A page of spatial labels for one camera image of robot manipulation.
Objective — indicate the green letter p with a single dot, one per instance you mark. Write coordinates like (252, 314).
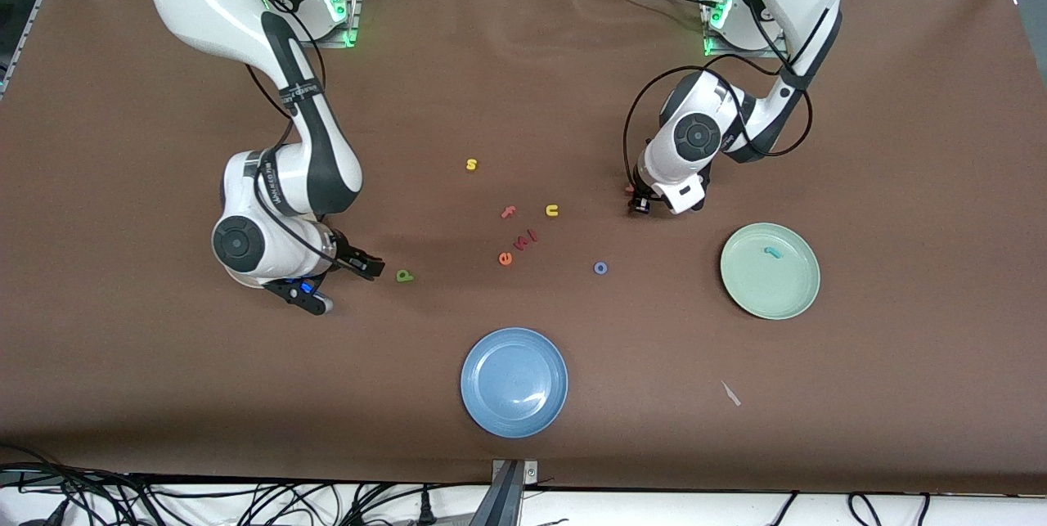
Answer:
(409, 278)

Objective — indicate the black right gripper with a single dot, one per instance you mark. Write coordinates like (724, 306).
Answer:
(347, 255)

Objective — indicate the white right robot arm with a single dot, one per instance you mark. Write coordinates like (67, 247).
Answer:
(237, 244)

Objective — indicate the light green plate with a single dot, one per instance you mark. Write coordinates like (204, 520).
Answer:
(769, 289)

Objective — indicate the grey metal camera post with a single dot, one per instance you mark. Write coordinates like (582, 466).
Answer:
(507, 501)

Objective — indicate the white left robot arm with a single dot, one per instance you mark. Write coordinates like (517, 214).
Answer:
(695, 135)

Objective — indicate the brown table cover sheet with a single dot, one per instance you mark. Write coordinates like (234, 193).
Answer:
(523, 101)

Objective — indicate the blue plate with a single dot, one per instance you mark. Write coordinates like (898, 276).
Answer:
(514, 383)

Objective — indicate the black power plug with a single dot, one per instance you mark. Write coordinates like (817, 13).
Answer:
(425, 511)

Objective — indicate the white paper scrap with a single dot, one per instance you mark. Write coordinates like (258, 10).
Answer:
(730, 394)

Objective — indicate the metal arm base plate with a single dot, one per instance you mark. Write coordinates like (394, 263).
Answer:
(713, 51)
(353, 15)

